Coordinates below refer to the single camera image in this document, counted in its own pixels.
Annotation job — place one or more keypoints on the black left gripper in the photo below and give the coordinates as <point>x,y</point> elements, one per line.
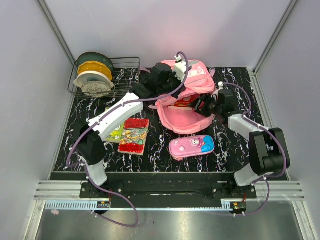
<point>182,88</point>

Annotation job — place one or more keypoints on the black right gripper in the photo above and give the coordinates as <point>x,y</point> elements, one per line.
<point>206,98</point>

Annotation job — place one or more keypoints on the red white book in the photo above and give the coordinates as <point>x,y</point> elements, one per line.
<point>183,104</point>

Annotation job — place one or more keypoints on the pink student backpack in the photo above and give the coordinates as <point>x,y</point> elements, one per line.
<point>174,113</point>

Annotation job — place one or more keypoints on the red treehouse book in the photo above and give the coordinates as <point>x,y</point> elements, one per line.
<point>134,136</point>

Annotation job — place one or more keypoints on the green book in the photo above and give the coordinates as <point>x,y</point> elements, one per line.
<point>115,135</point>

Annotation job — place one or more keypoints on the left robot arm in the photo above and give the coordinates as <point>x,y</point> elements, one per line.
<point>90,143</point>

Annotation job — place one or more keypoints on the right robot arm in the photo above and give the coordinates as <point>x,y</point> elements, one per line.
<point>268,152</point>

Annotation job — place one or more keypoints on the pink cat pencil case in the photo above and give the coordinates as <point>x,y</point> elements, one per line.
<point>191,146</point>

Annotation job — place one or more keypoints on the speckled grey plate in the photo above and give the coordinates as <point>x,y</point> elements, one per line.
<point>96,89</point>

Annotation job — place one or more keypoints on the dark green plate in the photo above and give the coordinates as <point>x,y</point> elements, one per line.
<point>95,57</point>

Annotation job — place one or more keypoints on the yellow plate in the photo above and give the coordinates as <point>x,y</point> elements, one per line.
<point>96,67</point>

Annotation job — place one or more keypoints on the white plate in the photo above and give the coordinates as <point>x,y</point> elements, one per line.
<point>91,76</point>

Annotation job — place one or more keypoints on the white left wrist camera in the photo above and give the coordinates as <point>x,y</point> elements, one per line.
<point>180,68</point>

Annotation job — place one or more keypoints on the wire dish rack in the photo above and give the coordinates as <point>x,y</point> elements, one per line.
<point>126,74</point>

